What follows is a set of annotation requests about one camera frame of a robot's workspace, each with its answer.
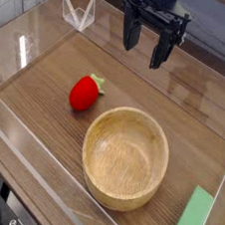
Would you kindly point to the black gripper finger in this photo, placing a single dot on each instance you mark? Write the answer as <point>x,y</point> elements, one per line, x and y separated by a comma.
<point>131,27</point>
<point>167,39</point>

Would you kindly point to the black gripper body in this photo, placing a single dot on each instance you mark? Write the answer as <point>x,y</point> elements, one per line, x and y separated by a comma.
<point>164,9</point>

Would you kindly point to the red plush strawberry toy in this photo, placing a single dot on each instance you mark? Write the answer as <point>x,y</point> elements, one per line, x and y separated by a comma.
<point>85,92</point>

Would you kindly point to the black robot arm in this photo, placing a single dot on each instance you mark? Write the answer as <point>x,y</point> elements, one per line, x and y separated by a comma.
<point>158,24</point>

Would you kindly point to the wooden bowl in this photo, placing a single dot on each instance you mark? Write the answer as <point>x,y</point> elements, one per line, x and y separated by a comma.
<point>125,157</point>

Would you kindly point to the green tape strip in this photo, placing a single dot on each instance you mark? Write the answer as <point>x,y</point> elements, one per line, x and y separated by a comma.
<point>197,208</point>

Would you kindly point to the black table clamp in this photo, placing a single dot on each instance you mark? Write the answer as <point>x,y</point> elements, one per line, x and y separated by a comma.
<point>8,216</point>

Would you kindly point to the clear acrylic corner bracket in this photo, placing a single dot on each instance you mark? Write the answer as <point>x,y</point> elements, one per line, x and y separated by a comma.
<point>79,18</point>

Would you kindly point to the clear acrylic front wall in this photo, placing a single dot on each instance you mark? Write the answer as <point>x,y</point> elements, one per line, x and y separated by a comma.
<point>41,182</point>

